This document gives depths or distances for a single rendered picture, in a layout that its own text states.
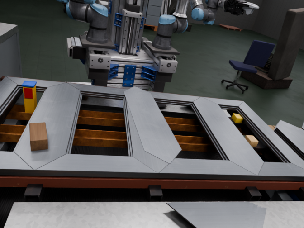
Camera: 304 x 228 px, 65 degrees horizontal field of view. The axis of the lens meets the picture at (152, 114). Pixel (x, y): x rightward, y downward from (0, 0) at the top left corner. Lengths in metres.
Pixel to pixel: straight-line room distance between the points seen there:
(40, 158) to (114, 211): 0.33
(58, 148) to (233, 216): 0.72
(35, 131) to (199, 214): 0.69
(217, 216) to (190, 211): 0.10
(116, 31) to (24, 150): 1.22
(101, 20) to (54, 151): 0.99
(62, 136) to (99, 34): 0.86
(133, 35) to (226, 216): 1.40
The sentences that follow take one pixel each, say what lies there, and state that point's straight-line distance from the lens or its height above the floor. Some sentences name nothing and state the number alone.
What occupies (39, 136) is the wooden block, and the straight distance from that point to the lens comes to 1.00.
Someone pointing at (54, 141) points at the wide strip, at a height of 0.84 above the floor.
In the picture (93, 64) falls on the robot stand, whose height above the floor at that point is 0.94.
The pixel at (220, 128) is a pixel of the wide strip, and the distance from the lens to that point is 1.37.
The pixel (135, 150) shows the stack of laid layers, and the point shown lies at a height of 0.84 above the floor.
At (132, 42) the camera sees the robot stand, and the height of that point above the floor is 1.03.
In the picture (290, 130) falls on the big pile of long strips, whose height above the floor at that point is 0.85.
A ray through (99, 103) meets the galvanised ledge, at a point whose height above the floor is 0.68.
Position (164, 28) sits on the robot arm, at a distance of 1.83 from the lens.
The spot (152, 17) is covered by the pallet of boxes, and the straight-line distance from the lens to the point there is 8.10.
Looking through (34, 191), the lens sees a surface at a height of 0.77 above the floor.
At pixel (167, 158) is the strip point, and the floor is 0.84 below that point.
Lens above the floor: 1.49
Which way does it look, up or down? 29 degrees down
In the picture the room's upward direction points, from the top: 12 degrees clockwise
